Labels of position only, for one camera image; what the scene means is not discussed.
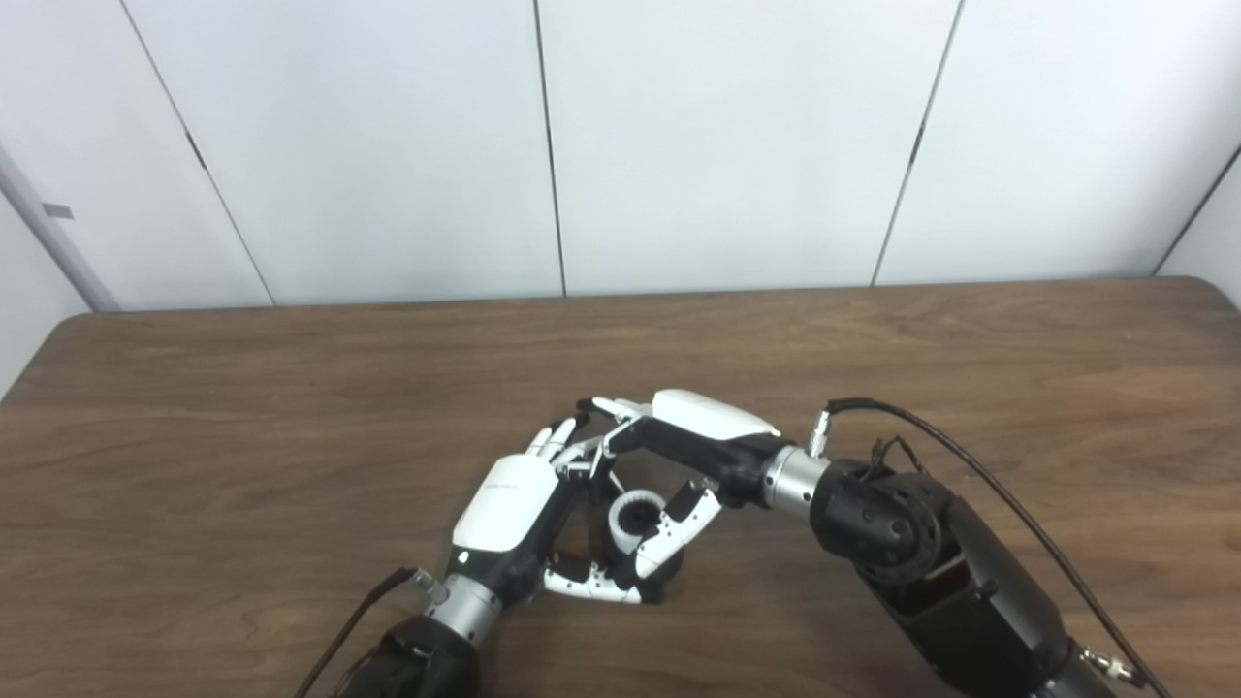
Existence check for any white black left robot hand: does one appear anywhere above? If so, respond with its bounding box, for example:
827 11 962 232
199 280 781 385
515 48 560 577
448 412 646 607

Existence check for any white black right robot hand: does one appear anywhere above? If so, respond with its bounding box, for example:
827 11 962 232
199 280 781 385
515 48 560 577
580 389 784 583

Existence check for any white plastic ring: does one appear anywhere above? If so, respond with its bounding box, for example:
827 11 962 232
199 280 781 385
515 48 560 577
608 490 670 555

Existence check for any round black plastic part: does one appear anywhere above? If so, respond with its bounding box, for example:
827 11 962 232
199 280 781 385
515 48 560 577
582 475 685 604

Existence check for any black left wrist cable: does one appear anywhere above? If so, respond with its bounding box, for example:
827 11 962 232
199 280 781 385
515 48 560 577
291 567 437 698

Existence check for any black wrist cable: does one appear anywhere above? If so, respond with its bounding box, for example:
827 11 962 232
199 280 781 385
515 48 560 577
810 397 1174 698
291 567 437 698

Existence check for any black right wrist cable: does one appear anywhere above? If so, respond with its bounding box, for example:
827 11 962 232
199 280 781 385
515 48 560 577
810 397 1174 698

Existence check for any grey vertical corner post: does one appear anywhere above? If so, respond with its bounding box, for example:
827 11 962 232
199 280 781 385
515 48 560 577
0 143 122 313

